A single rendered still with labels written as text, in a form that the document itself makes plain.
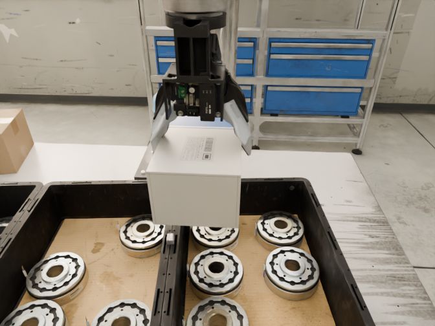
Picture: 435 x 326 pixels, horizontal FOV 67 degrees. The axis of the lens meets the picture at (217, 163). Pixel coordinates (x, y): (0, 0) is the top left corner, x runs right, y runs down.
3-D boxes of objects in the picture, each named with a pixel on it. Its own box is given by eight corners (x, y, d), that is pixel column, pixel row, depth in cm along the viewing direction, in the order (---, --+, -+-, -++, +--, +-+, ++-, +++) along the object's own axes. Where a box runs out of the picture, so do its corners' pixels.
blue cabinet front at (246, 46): (161, 110, 260) (153, 35, 230) (252, 112, 256) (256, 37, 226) (160, 111, 258) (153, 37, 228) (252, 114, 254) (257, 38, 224)
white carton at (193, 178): (177, 152, 63) (173, 108, 58) (239, 154, 62) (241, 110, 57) (153, 224, 46) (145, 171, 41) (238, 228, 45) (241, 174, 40)
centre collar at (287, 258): (276, 257, 64) (276, 255, 64) (301, 256, 65) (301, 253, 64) (282, 278, 60) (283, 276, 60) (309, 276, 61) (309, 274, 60)
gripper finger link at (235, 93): (229, 133, 47) (193, 85, 44) (230, 128, 49) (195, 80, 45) (257, 117, 46) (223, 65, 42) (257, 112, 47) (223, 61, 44)
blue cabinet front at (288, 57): (262, 112, 256) (268, 37, 226) (356, 115, 252) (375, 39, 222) (262, 114, 253) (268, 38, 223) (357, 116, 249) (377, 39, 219)
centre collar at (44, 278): (46, 263, 63) (46, 260, 63) (72, 261, 64) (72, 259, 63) (37, 284, 59) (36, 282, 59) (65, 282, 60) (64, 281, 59)
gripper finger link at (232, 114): (248, 173, 46) (210, 122, 42) (247, 151, 51) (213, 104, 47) (267, 162, 45) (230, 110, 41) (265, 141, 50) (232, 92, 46)
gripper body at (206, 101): (164, 125, 41) (153, 20, 34) (175, 98, 48) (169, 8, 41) (225, 127, 40) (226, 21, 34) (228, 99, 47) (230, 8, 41)
